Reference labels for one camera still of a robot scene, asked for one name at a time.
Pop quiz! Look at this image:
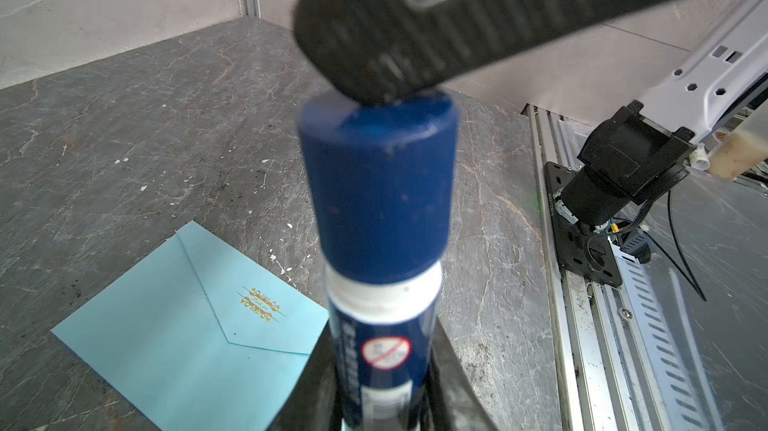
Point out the glue stick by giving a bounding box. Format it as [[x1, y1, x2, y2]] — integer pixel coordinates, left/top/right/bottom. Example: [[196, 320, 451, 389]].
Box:
[[325, 262, 443, 430]]

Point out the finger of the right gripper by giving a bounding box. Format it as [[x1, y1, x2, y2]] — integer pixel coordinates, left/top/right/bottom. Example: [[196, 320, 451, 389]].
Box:
[[293, 0, 671, 105]]

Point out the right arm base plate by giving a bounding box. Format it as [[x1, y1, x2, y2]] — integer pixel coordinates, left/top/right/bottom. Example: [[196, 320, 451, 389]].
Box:
[[543, 162, 623, 288]]

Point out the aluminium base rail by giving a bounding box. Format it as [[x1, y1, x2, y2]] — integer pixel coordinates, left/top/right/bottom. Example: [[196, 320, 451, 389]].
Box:
[[521, 103, 768, 431]]

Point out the dark blue glue cap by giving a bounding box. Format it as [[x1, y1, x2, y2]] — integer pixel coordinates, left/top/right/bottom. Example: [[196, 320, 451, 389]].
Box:
[[297, 91, 460, 285]]

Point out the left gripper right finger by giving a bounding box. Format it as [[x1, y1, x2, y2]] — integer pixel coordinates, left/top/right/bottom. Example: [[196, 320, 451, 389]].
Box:
[[425, 320, 498, 431]]

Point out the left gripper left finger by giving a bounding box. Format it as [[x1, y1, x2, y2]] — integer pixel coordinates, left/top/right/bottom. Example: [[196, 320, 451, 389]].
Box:
[[267, 324, 336, 431]]

